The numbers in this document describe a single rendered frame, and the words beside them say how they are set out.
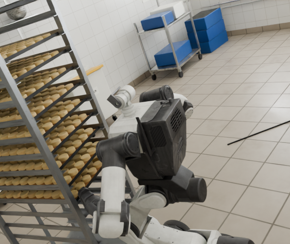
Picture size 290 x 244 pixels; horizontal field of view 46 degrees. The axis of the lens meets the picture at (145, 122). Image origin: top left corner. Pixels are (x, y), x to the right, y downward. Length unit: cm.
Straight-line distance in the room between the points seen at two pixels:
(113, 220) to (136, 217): 59
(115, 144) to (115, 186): 16
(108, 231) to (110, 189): 14
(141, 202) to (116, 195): 45
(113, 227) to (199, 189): 49
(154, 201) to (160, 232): 33
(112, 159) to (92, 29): 394
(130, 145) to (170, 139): 18
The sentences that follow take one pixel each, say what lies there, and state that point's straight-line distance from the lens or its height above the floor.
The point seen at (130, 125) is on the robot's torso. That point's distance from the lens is 138.
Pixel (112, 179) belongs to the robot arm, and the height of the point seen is 103.
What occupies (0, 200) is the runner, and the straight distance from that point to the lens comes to 208.
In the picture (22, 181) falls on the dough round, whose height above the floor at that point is 88.
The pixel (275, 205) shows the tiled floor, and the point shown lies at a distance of 249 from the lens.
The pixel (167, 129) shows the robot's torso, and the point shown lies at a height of 107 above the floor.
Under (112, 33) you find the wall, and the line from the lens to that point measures 533.
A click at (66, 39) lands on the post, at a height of 146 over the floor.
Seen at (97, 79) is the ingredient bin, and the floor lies 63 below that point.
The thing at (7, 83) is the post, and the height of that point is 142.
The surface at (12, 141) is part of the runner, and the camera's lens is 168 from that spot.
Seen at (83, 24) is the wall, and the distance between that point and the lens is 500.
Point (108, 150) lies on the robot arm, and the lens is 129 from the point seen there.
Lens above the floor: 165
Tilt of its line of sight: 24 degrees down
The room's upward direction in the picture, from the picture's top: 20 degrees counter-clockwise
